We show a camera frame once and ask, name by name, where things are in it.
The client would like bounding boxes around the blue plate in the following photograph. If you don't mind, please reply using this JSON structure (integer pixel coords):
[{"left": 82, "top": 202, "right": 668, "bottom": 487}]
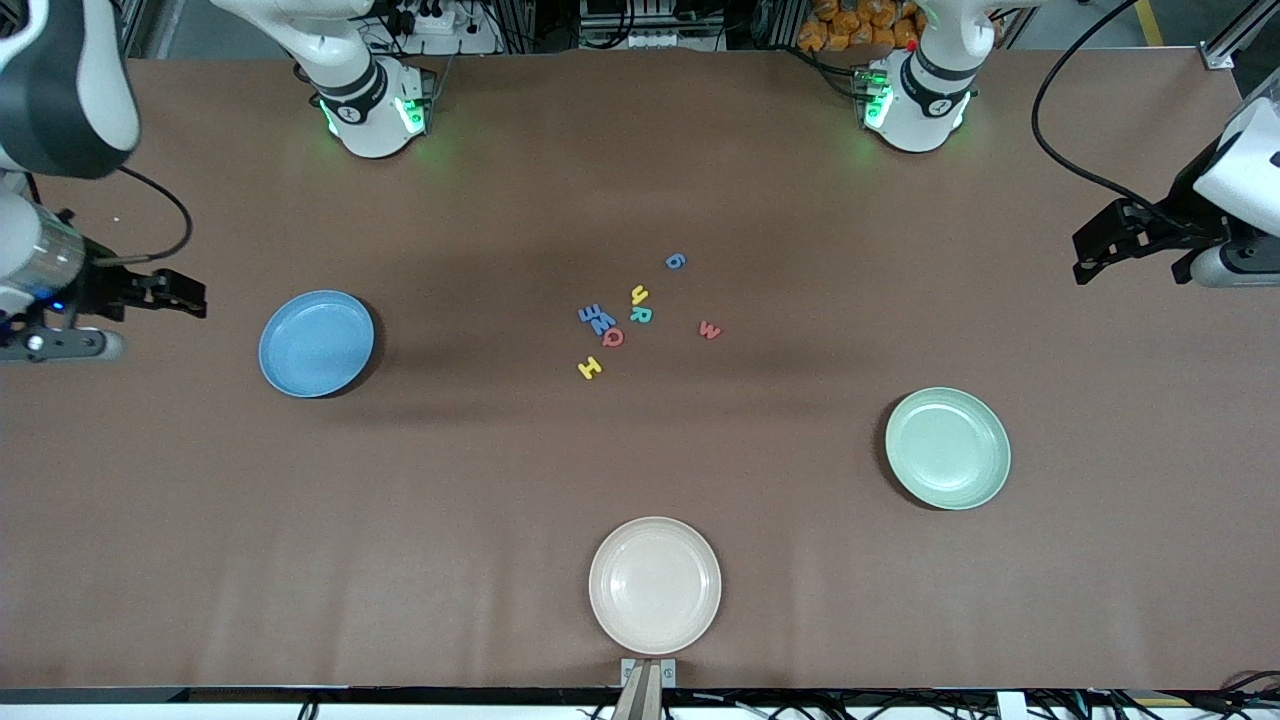
[{"left": 258, "top": 290, "right": 376, "bottom": 399}]

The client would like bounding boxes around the green plate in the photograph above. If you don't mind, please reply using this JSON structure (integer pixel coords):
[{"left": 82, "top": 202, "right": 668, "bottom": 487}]
[{"left": 884, "top": 387, "right": 1012, "bottom": 511}]

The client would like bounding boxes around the beige plate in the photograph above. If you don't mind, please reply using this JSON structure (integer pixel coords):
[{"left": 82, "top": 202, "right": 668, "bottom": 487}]
[{"left": 588, "top": 516, "right": 723, "bottom": 656}]

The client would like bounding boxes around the bag of orange items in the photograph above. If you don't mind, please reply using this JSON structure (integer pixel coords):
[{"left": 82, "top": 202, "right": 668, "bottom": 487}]
[{"left": 797, "top": 0, "right": 923, "bottom": 53}]

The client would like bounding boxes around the metal equipment rack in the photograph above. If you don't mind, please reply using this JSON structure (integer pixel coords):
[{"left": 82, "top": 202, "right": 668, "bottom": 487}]
[{"left": 578, "top": 0, "right": 728, "bottom": 53}]

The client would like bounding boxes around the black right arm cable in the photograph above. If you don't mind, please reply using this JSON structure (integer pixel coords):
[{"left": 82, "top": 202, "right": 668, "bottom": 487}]
[{"left": 95, "top": 165, "right": 194, "bottom": 266}]

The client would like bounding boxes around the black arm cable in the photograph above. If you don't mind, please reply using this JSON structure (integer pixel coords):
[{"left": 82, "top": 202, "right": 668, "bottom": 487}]
[
  {"left": 1030, "top": 0, "right": 1216, "bottom": 226},
  {"left": 95, "top": 165, "right": 194, "bottom": 266}
]

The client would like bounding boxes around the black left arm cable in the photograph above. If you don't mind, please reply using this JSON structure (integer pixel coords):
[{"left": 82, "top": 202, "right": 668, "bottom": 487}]
[{"left": 1030, "top": 0, "right": 1216, "bottom": 226}]

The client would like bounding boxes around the aluminium frame profile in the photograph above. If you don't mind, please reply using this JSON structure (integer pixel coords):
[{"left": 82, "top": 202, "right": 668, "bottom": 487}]
[{"left": 1200, "top": 0, "right": 1280, "bottom": 71}]

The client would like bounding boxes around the silver camera mount bracket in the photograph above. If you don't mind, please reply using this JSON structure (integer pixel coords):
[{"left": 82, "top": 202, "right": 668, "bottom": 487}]
[{"left": 612, "top": 658, "right": 678, "bottom": 720}]

